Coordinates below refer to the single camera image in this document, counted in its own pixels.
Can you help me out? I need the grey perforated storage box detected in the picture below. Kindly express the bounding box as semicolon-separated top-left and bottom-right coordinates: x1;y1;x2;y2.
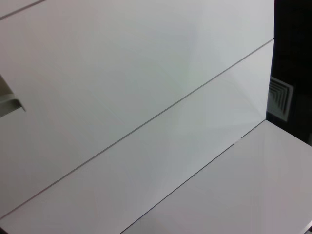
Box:
0;73;27;118

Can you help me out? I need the white square air vent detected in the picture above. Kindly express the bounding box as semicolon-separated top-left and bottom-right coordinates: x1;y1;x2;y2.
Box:
267;77;294;122

